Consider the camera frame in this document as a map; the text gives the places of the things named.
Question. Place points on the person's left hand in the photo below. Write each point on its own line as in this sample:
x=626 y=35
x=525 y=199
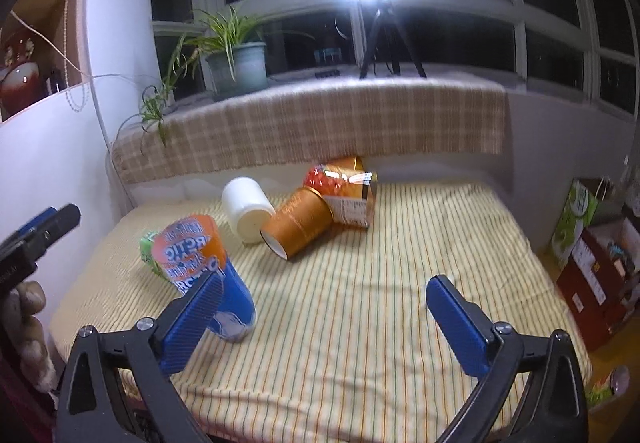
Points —
x=27 y=303

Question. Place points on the colourful packet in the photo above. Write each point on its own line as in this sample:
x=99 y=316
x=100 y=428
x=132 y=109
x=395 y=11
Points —
x=607 y=388

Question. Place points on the black power strip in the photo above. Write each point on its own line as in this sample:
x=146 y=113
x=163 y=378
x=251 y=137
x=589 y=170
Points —
x=327 y=72

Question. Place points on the wooden shelf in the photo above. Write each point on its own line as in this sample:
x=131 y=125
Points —
x=70 y=8

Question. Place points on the green cup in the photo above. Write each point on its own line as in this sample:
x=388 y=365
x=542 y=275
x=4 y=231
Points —
x=149 y=248

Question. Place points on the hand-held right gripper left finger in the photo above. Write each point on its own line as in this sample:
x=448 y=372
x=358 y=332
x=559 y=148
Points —
x=192 y=323

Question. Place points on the potted spider plant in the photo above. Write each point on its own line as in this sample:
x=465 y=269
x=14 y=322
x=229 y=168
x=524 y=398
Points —
x=237 y=68

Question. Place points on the striped bed sheet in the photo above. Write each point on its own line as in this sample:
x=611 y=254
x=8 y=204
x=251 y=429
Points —
x=350 y=298

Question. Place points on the black tripod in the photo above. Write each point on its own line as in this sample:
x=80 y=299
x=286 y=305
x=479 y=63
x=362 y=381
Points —
x=378 y=30

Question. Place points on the blue and orange printed cup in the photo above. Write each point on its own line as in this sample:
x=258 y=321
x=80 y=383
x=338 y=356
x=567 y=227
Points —
x=190 y=243

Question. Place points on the red cardboard box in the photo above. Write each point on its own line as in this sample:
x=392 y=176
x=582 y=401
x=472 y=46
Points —
x=590 y=283

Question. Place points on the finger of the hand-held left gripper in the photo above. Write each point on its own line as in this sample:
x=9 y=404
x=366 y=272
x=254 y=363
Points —
x=37 y=219
x=62 y=220

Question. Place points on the green paper bag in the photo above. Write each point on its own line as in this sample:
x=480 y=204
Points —
x=575 y=218

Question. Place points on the red and gold snack box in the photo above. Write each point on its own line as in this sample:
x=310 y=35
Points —
x=350 y=203

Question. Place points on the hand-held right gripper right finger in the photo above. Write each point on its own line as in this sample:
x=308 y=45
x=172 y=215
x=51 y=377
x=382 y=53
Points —
x=457 y=323

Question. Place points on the plaid blanket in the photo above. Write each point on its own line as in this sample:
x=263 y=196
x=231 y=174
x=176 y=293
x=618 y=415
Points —
x=325 y=123

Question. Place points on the white cup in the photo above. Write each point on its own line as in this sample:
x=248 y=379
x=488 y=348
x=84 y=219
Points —
x=245 y=203

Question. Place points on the red round jar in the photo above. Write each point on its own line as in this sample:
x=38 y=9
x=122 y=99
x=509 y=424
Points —
x=20 y=88

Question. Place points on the white window frame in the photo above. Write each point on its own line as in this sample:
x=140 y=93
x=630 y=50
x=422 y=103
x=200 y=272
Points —
x=520 y=8

